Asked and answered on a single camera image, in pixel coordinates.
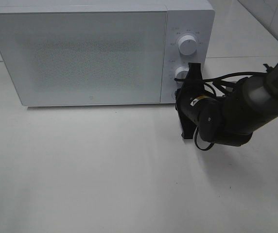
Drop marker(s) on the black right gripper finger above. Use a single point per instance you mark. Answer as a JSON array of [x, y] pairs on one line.
[[194, 72], [188, 127]]

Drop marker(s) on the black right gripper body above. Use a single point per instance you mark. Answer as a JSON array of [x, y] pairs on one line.
[[190, 104]]

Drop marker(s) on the white microwave knob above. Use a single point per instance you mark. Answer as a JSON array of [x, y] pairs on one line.
[[187, 44], [181, 72]]

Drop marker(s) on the round door release button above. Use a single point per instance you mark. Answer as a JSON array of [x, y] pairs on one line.
[[174, 95]]

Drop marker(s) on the white microwave door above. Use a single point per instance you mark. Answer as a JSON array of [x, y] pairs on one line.
[[65, 59]]

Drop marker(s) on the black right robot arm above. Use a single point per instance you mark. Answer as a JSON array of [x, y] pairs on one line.
[[226, 110]]

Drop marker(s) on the white microwave oven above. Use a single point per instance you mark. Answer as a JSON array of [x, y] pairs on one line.
[[182, 17]]

